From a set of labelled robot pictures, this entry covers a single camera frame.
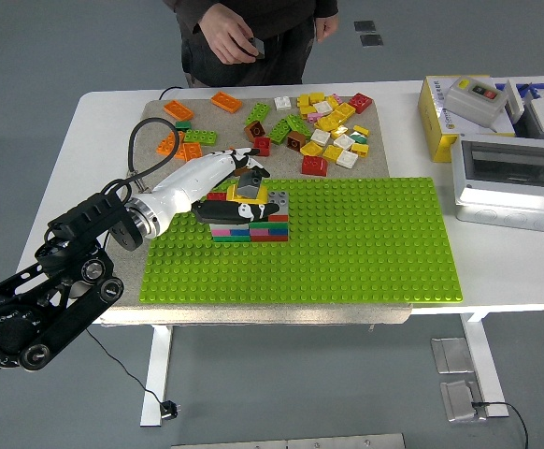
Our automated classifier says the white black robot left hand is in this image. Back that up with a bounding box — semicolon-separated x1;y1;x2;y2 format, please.
146;146;281;238

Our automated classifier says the person's left hand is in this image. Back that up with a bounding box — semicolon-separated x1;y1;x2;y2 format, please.
313;12;340;44

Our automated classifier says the person's right hand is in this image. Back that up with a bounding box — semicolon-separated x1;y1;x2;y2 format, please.
198;4;259;65

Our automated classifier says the orange long toy brick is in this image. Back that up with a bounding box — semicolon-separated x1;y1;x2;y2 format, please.
155;130;187;160
210;91;244;115
178;141;203;163
163;99;195;122

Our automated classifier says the lime green long brick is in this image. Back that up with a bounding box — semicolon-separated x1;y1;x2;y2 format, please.
182;129;219;145

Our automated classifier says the yellow curved toy brick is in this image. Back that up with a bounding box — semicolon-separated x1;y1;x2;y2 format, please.
225;183;269;206

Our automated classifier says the lime green toy brick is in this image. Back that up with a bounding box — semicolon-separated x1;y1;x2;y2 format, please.
245;101;272;126
267;117;294;146
285;113;313;140

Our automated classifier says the green studded baseplate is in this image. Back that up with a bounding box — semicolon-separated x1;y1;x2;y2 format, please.
138;176;464;305

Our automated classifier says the person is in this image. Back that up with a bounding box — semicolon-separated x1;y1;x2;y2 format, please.
162;0;341;89

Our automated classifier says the grey-brown table mat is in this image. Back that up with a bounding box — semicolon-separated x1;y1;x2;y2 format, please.
93;96;413;326

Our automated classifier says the yellow cardboard box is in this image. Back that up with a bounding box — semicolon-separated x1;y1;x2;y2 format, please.
417;74;519;164

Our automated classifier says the white table leg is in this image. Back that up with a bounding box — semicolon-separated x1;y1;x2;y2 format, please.
139;325;175;427
458;311;510;419

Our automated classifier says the small white box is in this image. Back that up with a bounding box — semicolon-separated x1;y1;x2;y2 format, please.
504;78;535;123

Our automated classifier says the white distribution box with window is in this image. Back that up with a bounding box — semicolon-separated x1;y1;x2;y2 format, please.
449;133;544;235

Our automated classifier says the long metal floor strip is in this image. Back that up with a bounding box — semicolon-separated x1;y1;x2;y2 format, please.
171;432;408;449

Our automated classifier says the metal floor plate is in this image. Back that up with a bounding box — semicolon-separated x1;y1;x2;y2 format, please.
439;378;488;425
429;337;475;375

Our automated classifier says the multicolour brick wall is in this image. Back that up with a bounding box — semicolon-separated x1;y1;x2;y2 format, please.
209;212;290;243

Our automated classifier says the grey push-button switch box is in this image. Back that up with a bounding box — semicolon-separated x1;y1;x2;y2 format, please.
442;75;509;130

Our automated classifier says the black cord with plug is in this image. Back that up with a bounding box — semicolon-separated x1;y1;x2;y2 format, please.
82;322;183;421

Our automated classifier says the black floor cable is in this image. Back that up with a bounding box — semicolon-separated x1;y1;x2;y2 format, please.
470;399;530;449

